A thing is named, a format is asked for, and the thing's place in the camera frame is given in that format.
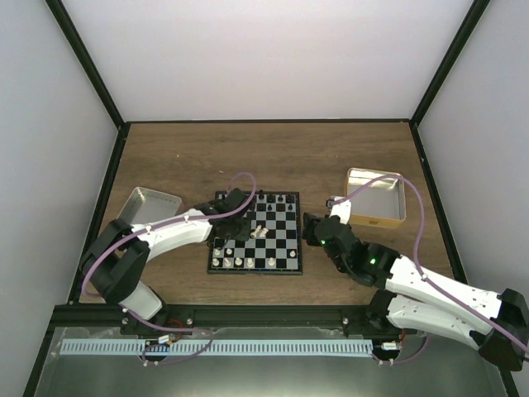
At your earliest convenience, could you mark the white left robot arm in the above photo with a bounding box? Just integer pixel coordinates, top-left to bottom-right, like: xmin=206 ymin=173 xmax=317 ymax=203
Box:
xmin=79 ymin=189 xmax=253 ymax=334

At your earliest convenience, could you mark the pile of white chess pieces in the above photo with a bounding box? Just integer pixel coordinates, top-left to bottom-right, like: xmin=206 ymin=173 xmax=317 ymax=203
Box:
xmin=250 ymin=225 xmax=269 ymax=238

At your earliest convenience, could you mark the pink metal tin box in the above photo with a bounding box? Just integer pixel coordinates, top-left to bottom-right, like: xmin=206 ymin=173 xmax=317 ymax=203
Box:
xmin=118 ymin=187 xmax=182 ymax=225

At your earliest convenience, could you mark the black white chess board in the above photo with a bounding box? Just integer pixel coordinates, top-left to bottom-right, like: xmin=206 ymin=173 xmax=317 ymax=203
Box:
xmin=207 ymin=197 xmax=303 ymax=275

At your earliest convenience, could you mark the row of black chess pieces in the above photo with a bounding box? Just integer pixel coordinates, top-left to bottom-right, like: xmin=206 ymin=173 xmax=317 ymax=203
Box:
xmin=217 ymin=188 xmax=297 ymax=212

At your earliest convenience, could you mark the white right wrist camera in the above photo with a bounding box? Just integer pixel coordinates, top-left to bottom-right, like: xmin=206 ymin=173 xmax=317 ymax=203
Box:
xmin=326 ymin=196 xmax=351 ymax=224

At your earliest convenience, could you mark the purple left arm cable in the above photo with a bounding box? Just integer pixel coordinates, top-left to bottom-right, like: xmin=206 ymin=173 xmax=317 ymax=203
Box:
xmin=81 ymin=172 xmax=258 ymax=332

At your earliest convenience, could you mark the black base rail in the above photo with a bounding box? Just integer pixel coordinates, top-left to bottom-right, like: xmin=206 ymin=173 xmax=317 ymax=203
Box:
xmin=53 ymin=304 xmax=488 ymax=336

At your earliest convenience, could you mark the gold metal tin box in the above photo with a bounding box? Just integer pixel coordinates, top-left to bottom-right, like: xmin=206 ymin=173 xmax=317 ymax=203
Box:
xmin=346 ymin=168 xmax=407 ymax=229

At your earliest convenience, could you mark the light blue cable duct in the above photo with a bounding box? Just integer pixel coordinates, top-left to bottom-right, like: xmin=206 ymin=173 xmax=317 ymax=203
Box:
xmin=60 ymin=338 xmax=373 ymax=357

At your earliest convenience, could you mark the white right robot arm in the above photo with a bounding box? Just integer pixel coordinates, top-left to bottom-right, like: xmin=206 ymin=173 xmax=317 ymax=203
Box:
xmin=302 ymin=213 xmax=528 ymax=371

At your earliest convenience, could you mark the black enclosure frame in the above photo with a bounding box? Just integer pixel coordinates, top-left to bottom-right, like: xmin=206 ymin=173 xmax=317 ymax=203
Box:
xmin=22 ymin=0 xmax=520 ymax=397

